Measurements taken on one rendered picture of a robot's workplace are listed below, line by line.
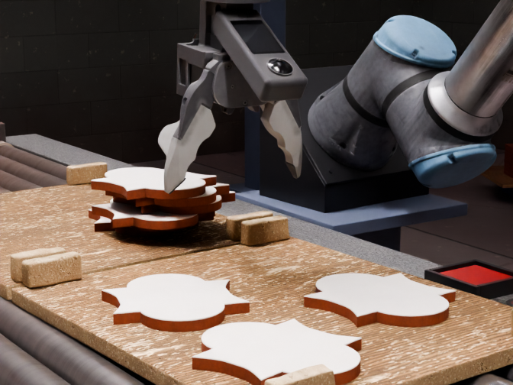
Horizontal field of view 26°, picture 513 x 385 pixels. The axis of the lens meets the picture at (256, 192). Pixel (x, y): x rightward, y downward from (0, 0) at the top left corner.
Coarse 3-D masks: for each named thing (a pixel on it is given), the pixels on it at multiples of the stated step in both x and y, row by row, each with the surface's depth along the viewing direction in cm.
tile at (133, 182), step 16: (112, 176) 129; (128, 176) 129; (144, 176) 129; (160, 176) 129; (192, 176) 129; (208, 176) 129; (128, 192) 122; (144, 192) 124; (160, 192) 123; (176, 192) 123; (192, 192) 123
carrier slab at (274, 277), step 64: (192, 256) 121; (256, 256) 121; (320, 256) 121; (64, 320) 101; (256, 320) 100; (320, 320) 100; (448, 320) 100; (192, 384) 85; (384, 384) 85; (448, 384) 89
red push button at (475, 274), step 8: (448, 272) 117; (456, 272) 117; (464, 272) 117; (472, 272) 117; (480, 272) 117; (488, 272) 117; (496, 272) 117; (464, 280) 114; (472, 280) 114; (480, 280) 114; (488, 280) 114
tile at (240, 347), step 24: (216, 336) 92; (240, 336) 92; (264, 336) 92; (288, 336) 92; (312, 336) 92; (336, 336) 92; (192, 360) 88; (216, 360) 87; (240, 360) 87; (264, 360) 87; (288, 360) 87; (312, 360) 87; (336, 360) 87; (264, 384) 83; (336, 384) 85
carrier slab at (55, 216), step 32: (32, 192) 153; (64, 192) 153; (96, 192) 153; (0, 224) 135; (32, 224) 135; (64, 224) 135; (224, 224) 135; (0, 256) 121; (96, 256) 121; (128, 256) 121; (160, 256) 121; (0, 288) 111
